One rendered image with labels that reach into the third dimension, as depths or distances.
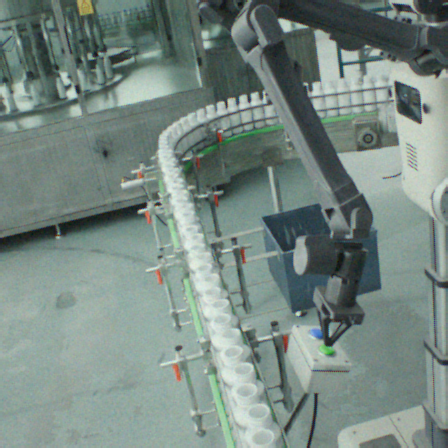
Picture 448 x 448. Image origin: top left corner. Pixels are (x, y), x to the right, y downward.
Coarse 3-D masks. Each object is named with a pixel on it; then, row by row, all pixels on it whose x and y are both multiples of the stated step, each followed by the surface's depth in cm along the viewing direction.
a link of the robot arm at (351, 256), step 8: (336, 248) 110; (344, 248) 111; (352, 248) 111; (360, 248) 112; (344, 256) 110; (352, 256) 110; (360, 256) 110; (344, 264) 111; (352, 264) 110; (360, 264) 111; (336, 272) 112; (344, 272) 111; (352, 272) 111; (360, 272) 112; (344, 280) 113
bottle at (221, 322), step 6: (216, 318) 128; (222, 318) 129; (228, 318) 128; (216, 324) 126; (222, 324) 126; (228, 324) 126; (216, 330) 127; (222, 330) 126; (216, 336) 128; (216, 342) 127; (222, 342) 127; (216, 348) 128; (222, 348) 127; (216, 354) 129
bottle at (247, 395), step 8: (248, 384) 107; (240, 392) 107; (248, 392) 108; (256, 392) 105; (240, 400) 105; (248, 400) 104; (256, 400) 105; (240, 408) 106; (240, 416) 106; (240, 424) 106; (240, 432) 107
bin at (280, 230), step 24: (264, 216) 222; (288, 216) 224; (312, 216) 226; (264, 240) 225; (288, 240) 228; (336, 240) 196; (360, 240) 198; (288, 264) 196; (240, 288) 226; (288, 288) 200; (312, 288) 201; (360, 288) 204; (264, 312) 208
